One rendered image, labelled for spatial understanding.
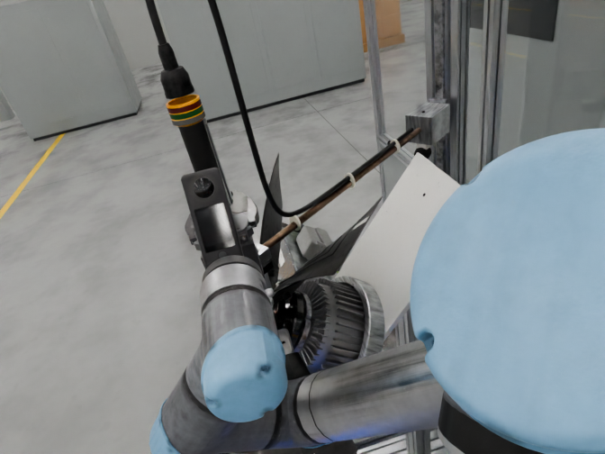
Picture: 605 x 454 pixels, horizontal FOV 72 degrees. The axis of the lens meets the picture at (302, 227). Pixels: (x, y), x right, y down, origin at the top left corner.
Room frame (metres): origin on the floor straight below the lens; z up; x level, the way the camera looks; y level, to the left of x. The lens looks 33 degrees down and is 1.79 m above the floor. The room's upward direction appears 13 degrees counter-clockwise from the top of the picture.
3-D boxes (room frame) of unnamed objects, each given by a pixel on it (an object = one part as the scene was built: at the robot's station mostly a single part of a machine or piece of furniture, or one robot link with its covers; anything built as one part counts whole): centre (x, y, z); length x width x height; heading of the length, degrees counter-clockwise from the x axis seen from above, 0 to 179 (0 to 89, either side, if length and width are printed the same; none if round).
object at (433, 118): (0.96, -0.36, 1.38); 0.10 x 0.07 x 0.08; 131
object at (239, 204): (0.55, 0.08, 1.48); 0.09 x 0.03 x 0.06; 175
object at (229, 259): (0.44, 0.10, 1.47); 0.12 x 0.08 x 0.09; 6
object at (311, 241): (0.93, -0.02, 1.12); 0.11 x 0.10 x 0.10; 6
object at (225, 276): (0.36, 0.09, 1.48); 0.08 x 0.05 x 0.08; 96
